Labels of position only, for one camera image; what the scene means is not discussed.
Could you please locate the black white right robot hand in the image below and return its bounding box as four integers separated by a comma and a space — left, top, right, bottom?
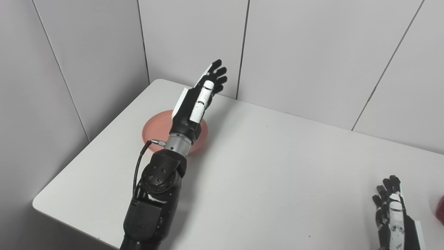
372, 175, 426, 250

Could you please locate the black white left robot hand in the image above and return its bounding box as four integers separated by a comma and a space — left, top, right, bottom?
170, 59, 228, 144

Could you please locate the pink round plate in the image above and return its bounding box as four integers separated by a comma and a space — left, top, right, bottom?
142, 110, 209, 157

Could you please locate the red apple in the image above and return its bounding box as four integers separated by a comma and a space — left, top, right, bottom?
436, 195, 444, 224

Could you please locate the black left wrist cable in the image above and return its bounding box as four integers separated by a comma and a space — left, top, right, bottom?
133, 139, 166, 199

